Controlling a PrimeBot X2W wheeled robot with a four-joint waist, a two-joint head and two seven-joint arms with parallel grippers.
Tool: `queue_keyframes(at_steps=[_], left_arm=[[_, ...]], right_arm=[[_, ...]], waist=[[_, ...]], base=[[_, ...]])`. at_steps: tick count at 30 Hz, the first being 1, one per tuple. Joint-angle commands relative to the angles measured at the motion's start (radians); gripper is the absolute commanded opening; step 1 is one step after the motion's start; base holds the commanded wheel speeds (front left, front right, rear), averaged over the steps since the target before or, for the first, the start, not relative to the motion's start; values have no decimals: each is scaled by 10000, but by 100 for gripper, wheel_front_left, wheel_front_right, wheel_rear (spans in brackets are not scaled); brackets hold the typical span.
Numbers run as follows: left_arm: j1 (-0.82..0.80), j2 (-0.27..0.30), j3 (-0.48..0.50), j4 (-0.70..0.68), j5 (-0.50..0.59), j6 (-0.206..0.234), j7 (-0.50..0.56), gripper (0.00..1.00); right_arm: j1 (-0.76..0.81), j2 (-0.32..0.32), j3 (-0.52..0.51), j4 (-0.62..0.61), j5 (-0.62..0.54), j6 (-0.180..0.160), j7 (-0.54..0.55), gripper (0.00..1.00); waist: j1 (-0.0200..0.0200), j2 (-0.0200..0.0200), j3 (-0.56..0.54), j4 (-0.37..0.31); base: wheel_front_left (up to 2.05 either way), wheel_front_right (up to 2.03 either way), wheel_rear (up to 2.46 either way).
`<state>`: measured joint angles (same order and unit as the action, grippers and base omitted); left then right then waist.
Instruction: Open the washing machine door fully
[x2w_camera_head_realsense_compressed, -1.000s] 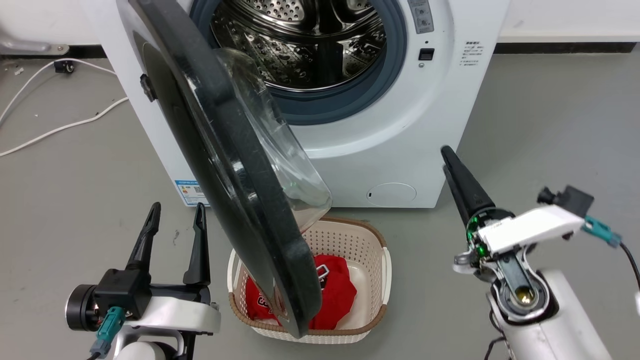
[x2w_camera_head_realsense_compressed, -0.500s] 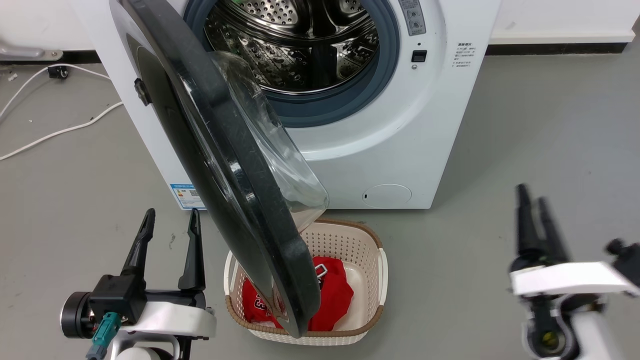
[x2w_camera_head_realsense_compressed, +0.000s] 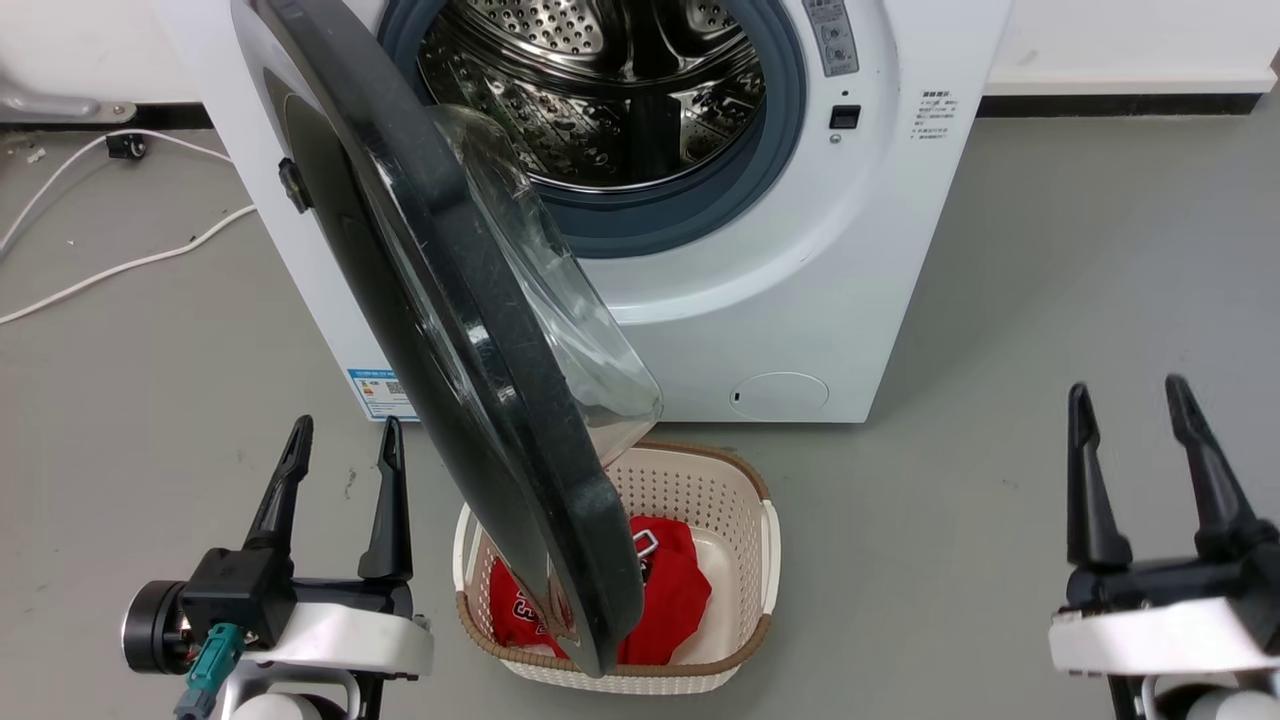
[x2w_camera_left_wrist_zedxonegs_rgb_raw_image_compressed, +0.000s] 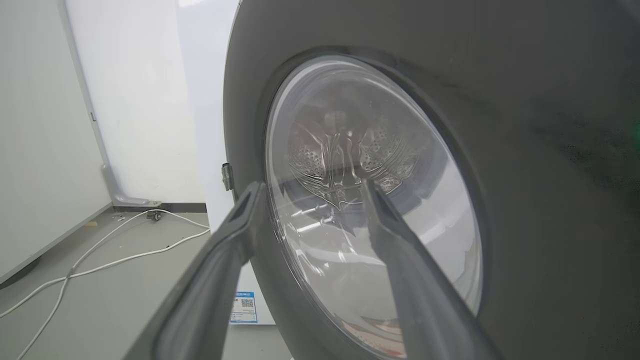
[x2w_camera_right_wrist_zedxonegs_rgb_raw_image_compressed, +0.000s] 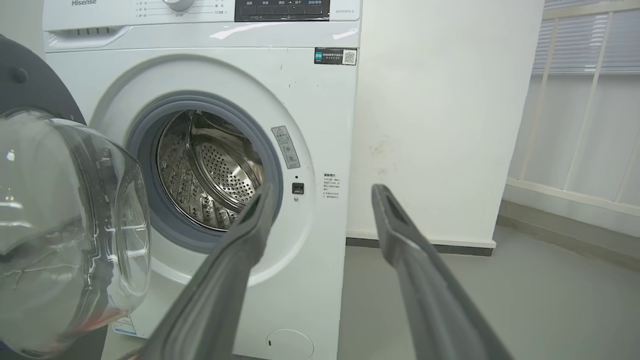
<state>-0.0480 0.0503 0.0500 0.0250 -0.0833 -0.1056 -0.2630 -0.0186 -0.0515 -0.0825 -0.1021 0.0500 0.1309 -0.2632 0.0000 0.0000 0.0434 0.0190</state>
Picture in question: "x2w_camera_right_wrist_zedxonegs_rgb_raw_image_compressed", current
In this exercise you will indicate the glass washer door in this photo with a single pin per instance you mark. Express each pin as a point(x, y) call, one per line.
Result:
point(55, 225)

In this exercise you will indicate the grey warning label sticker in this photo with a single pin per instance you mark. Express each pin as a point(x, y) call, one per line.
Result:
point(286, 146)

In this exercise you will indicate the window with white blinds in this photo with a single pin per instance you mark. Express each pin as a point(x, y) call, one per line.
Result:
point(580, 100)

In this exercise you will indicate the black QR code sticker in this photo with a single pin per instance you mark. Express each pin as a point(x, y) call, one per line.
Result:
point(335, 56)

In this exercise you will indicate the round drain filter cover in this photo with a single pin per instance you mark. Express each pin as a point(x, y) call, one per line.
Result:
point(290, 345)

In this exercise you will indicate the grey rubber door gasket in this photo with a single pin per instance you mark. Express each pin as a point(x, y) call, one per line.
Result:
point(145, 165)

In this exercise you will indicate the black door lock latch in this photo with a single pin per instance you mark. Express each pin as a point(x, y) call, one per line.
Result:
point(298, 188)

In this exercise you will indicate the white detergent drawer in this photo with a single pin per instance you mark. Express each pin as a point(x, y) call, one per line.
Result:
point(85, 36)

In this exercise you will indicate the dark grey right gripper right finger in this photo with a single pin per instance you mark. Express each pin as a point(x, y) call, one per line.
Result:
point(430, 295)

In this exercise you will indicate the steel washing drum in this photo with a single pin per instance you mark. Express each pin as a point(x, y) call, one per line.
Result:
point(210, 170)

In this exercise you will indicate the silver program dial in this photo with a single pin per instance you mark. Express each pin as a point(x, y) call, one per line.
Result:
point(178, 4)

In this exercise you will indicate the black control display panel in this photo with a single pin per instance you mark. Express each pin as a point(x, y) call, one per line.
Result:
point(282, 10)

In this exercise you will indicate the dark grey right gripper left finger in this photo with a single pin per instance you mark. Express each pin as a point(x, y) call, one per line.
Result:
point(220, 290)

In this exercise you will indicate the white front-load washing machine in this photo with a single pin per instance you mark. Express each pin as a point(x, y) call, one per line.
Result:
point(310, 125)

